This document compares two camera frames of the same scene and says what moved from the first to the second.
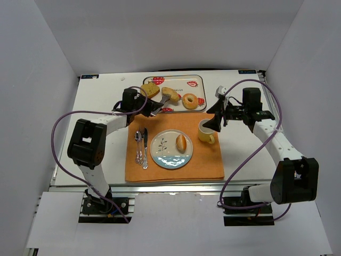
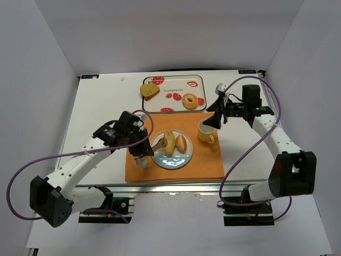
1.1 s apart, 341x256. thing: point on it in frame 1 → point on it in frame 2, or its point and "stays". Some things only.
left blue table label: (89, 76) stays
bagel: (188, 104) stays
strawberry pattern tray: (183, 84) stays
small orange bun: (181, 143) stays
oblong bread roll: (174, 96) → (171, 142)
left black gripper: (148, 107) → (140, 145)
